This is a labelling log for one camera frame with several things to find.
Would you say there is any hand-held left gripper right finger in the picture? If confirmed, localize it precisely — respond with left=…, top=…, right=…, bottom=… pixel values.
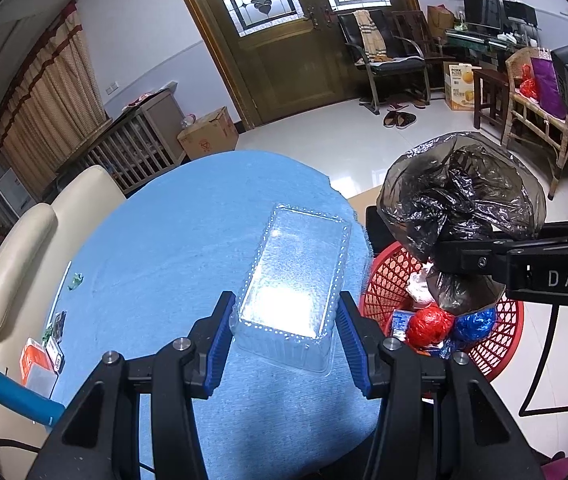
left=339, top=291, right=547, bottom=480

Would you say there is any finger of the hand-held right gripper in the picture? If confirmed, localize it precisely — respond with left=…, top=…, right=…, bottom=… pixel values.
left=433, top=236, right=512, bottom=282

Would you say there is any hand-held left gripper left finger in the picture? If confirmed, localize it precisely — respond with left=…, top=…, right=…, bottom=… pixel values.
left=26, top=290, right=237, bottom=480

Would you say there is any blue carton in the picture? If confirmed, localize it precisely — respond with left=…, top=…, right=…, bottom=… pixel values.
left=390, top=309, right=415, bottom=338

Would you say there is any black plastic bag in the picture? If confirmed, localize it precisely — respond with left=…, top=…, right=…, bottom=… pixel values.
left=377, top=131, right=547, bottom=316

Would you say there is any blue plastic bag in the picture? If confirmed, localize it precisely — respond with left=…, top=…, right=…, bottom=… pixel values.
left=451, top=306, right=498, bottom=343

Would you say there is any red plastic basket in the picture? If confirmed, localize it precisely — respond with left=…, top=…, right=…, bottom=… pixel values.
left=358, top=240, right=526, bottom=401

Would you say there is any red plastic bag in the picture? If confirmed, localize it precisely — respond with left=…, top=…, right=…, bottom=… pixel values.
left=405, top=305, right=457, bottom=348

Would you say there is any clear plastic container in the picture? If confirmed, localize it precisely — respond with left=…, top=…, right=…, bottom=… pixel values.
left=229, top=202, right=353, bottom=375

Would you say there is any black flat device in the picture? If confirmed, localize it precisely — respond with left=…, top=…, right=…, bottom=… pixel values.
left=365, top=205, right=399, bottom=257

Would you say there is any flat brown cardboard sheet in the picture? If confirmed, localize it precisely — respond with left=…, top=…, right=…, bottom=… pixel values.
left=348, top=186, right=387, bottom=213

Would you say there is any dark snack packet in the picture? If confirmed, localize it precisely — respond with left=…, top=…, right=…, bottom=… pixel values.
left=50, top=311, right=68, bottom=342

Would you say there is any wicker chair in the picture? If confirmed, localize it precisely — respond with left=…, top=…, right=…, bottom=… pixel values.
left=501, top=46, right=568, bottom=198

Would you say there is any white labelled packet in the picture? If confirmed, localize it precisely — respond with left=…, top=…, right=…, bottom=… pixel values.
left=45, top=336, right=65, bottom=375

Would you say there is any orange and yellow box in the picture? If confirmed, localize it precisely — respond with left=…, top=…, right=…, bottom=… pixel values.
left=443, top=60, right=477, bottom=112

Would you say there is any white drinking straw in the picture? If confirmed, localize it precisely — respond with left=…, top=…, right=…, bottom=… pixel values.
left=48, top=260, right=73, bottom=322

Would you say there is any orange and white box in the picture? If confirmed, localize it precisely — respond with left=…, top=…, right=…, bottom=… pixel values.
left=18, top=342, right=58, bottom=398

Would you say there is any small red bag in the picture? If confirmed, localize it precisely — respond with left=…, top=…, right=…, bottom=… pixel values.
left=518, top=63, right=540, bottom=100

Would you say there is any dark wooden stool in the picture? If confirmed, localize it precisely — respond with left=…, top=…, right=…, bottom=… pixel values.
left=472, top=66, right=511, bottom=130

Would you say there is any purple bag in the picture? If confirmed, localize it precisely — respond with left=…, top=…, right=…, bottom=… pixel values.
left=529, top=57, right=565, bottom=118

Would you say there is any blue water bottle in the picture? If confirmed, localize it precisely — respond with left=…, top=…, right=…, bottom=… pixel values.
left=0, top=342, right=67, bottom=428

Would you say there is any black metal chair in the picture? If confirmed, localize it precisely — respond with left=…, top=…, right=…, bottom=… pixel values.
left=337, top=8, right=432, bottom=111

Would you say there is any cream leather sofa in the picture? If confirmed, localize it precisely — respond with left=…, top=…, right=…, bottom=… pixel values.
left=0, top=164, right=127, bottom=480

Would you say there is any cluttered glass desk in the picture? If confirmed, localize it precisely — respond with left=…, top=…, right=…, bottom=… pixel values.
left=444, top=27, right=540, bottom=68

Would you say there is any brown cardboard box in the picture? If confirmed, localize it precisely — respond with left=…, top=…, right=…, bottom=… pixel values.
left=177, top=106, right=239, bottom=162

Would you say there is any grey wooden crib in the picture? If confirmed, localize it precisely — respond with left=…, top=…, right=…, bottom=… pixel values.
left=56, top=89, right=189, bottom=196

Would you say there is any brown paper bag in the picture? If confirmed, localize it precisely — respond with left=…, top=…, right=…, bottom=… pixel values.
left=427, top=4, right=456, bottom=40

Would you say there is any dark wooden armchair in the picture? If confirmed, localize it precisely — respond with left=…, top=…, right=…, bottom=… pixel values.
left=391, top=9, right=457, bottom=61

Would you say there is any striped beige scarf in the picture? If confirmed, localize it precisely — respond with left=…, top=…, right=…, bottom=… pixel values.
left=353, top=9, right=389, bottom=63

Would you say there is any black computer monitor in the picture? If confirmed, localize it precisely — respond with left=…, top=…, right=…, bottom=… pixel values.
left=462, top=0, right=504, bottom=31
left=501, top=0, right=539, bottom=28

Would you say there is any white appliance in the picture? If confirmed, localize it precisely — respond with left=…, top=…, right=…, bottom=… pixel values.
left=0, top=166, right=35, bottom=217

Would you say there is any wooden door with stained glass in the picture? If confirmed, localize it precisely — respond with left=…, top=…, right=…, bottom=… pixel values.
left=164, top=0, right=419, bottom=131

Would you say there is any beige curtain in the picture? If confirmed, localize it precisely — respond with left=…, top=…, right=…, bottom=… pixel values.
left=0, top=0, right=114, bottom=196

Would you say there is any thin black cable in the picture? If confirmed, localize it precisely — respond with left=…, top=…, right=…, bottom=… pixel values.
left=0, top=437, right=47, bottom=456

